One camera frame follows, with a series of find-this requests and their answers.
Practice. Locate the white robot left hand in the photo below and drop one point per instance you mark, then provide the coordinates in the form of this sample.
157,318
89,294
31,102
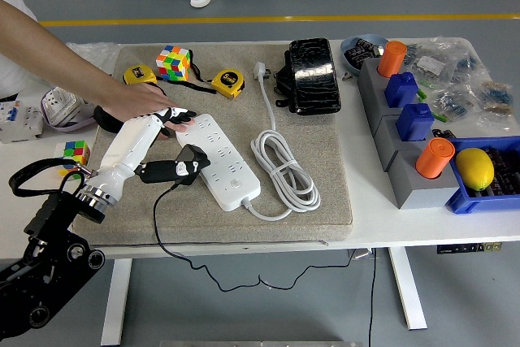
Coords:
122,152

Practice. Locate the person's hand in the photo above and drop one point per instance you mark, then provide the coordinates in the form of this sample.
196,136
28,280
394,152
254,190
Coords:
138,101

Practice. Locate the black plug adapter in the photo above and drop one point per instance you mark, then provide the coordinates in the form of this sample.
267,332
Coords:
195,154

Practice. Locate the white power strip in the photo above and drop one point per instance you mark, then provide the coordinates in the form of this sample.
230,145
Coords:
227,156

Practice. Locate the person's forearm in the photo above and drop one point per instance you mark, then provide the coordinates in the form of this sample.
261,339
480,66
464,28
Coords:
53,54

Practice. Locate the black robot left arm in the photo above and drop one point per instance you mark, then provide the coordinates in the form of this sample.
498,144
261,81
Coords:
53,261

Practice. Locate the plain yellow tape measure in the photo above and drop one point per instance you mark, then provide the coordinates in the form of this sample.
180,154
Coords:
138,75

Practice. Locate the small puzzle cube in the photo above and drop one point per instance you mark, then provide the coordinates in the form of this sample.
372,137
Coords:
73,152

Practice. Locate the large bright puzzle cube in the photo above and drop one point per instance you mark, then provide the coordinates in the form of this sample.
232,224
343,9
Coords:
172,62

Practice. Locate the purple band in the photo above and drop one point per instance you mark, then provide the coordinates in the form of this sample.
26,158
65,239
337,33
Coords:
73,127

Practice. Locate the clear bag metal screws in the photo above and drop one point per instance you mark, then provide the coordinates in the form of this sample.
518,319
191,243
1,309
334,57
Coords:
95,52

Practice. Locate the white socket purple edge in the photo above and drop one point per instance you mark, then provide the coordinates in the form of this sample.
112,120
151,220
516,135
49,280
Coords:
61,105

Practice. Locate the yellow tape measure 5m print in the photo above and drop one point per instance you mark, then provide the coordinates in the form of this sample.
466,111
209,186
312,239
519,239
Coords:
228,83

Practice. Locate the white circuit breaker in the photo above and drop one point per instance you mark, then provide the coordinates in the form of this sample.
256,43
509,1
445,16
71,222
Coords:
20,121

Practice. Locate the white table leg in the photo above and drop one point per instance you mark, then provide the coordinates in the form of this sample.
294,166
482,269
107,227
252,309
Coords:
115,302
408,290

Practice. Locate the glossy black cracked case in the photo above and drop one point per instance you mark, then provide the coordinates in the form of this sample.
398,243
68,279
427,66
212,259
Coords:
315,75

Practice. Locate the grey-brown mat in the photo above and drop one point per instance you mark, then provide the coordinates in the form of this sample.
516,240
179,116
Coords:
317,200

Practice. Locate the small metal clip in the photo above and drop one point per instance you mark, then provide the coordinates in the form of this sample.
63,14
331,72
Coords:
347,76

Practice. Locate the light blue bowl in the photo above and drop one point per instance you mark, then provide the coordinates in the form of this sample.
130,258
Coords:
350,43

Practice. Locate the grey holder block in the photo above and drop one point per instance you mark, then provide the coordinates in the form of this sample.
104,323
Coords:
365,68
386,135
375,107
422,196

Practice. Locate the orange cylinder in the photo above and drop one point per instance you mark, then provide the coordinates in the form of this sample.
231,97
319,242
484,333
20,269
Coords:
392,58
434,158

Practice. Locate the blue peg block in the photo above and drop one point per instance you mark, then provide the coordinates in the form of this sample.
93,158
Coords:
401,91
414,123

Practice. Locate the small green piece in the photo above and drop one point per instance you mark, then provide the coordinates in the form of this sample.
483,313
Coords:
421,94
440,117

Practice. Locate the clear bag white label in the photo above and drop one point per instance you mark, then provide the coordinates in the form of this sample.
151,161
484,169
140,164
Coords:
430,66

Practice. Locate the loose black capacitors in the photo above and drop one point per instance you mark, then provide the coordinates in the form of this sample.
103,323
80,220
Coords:
443,133

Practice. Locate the clear bag blue resistors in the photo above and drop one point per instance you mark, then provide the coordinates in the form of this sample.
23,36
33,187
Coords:
466,63
495,97
453,104

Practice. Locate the yellow lemon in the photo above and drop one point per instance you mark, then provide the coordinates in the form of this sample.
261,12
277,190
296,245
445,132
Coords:
474,169

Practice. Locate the blue plastic bin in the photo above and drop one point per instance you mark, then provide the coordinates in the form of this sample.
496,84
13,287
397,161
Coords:
467,202

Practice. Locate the black table control panel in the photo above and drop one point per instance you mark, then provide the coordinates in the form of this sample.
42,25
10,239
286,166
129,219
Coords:
467,248

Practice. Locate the black capacitors row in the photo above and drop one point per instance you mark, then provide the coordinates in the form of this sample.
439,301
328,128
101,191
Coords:
505,172

